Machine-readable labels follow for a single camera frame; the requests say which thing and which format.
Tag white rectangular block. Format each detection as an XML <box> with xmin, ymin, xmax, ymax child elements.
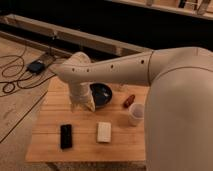
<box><xmin>97</xmin><ymin>122</ymin><xmax>111</xmax><ymax>143</ymax></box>

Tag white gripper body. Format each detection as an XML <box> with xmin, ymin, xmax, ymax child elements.
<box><xmin>68</xmin><ymin>83</ymin><xmax>95</xmax><ymax>112</ymax></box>

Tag dark ceramic bowl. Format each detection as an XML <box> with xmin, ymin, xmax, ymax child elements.
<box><xmin>90</xmin><ymin>83</ymin><xmax>112</xmax><ymax>108</ymax></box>

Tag long wooden beam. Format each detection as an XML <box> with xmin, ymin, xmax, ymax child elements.
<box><xmin>0</xmin><ymin>14</ymin><xmax>150</xmax><ymax>56</ymax></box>

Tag wooden table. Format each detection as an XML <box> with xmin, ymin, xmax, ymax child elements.
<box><xmin>26</xmin><ymin>78</ymin><xmax>148</xmax><ymax>162</ymax></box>

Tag small brown bottle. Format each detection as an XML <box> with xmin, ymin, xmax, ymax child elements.
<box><xmin>123</xmin><ymin>94</ymin><xmax>135</xmax><ymax>108</ymax></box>

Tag white plastic cup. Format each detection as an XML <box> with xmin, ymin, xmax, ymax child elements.
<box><xmin>128</xmin><ymin>103</ymin><xmax>144</xmax><ymax>126</ymax></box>

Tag black floor cable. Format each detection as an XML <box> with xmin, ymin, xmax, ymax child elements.
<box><xmin>0</xmin><ymin>44</ymin><xmax>58</xmax><ymax>95</ymax></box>

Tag black power adapter box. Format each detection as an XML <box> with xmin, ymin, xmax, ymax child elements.
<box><xmin>27</xmin><ymin>61</ymin><xmax>45</xmax><ymax>74</ymax></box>

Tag black rectangular remote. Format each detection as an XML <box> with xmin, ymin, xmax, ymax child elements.
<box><xmin>60</xmin><ymin>124</ymin><xmax>72</xmax><ymax>149</ymax></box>

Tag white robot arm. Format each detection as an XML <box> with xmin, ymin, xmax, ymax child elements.
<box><xmin>55</xmin><ymin>47</ymin><xmax>213</xmax><ymax>171</ymax></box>

